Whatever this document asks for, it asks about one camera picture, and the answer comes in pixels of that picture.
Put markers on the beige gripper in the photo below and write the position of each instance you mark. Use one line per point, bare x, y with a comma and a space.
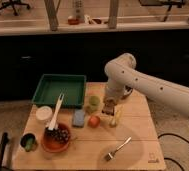
110, 102

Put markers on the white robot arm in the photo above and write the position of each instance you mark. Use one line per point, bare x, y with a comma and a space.
121, 73

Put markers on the green plastic cup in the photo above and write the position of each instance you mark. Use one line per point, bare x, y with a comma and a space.
93, 104

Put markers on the yellow banana toy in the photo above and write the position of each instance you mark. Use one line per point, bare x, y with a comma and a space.
115, 119

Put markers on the orange fruit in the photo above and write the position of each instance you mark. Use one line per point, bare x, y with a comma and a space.
94, 121

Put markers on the blue sponge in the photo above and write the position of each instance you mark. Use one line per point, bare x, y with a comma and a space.
78, 118

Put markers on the silver fork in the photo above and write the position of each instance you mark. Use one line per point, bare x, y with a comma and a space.
110, 155

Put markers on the white spatula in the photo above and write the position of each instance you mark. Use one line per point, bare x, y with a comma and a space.
53, 121

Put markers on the green plastic tray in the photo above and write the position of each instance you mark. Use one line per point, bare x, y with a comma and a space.
50, 86

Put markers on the orange bowl with grapes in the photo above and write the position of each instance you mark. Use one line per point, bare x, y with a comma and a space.
56, 140

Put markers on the white round container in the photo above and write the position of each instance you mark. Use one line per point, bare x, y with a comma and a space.
43, 113

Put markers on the red bowl on shelf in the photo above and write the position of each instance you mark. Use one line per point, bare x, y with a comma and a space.
72, 21

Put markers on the dark mug with green item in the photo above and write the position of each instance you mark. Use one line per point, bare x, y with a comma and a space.
28, 142

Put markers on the black stand at left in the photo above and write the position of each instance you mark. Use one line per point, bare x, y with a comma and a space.
3, 143

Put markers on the black office chair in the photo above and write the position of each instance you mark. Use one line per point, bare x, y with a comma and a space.
13, 4

